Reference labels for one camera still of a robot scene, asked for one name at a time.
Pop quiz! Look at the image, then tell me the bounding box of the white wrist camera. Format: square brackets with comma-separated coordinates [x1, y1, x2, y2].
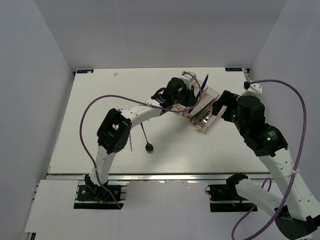
[180, 71, 196, 89]
[242, 81, 263, 97]

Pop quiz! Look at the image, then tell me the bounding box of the black spoon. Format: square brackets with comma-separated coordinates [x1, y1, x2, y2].
[140, 123, 154, 154]

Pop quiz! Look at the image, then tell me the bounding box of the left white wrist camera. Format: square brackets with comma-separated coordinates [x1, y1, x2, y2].
[180, 71, 196, 89]

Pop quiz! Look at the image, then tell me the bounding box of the aluminium front table rail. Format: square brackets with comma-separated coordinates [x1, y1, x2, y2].
[47, 172, 271, 183]

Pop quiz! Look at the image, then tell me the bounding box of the right blue table label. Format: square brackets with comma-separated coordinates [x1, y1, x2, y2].
[224, 67, 243, 72]

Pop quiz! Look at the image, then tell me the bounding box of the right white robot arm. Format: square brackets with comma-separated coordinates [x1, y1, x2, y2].
[212, 90, 320, 240]

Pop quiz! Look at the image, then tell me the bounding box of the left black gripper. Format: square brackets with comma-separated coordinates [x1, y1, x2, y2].
[171, 83, 197, 107]

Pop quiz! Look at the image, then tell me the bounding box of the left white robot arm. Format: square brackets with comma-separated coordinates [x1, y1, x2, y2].
[84, 72, 200, 200]

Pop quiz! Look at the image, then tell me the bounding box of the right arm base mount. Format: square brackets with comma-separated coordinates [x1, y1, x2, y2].
[204, 184, 254, 213]

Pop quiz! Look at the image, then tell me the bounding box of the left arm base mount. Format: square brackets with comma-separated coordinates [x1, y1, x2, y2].
[73, 182, 127, 210]

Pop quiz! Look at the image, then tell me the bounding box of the aluminium right table rail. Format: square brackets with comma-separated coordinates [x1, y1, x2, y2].
[243, 68, 251, 82]

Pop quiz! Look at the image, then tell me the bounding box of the blue plastic knife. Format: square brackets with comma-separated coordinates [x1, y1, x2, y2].
[196, 74, 209, 100]

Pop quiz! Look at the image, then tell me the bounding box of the aluminium table rail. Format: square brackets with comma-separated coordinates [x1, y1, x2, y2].
[243, 68, 251, 82]
[47, 172, 271, 183]

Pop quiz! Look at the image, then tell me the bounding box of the blue table label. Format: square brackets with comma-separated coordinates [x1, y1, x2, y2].
[76, 69, 94, 74]
[224, 67, 243, 72]

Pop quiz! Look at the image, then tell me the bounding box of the green chopstick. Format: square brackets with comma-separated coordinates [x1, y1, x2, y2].
[129, 134, 133, 152]

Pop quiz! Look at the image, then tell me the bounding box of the left blue table label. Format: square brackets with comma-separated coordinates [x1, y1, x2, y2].
[76, 69, 94, 74]

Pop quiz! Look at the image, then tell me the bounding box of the clear four-compartment organizer tray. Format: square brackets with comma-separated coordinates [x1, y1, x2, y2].
[179, 81, 226, 133]

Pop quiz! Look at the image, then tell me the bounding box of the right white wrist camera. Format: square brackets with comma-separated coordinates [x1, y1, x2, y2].
[242, 81, 263, 97]

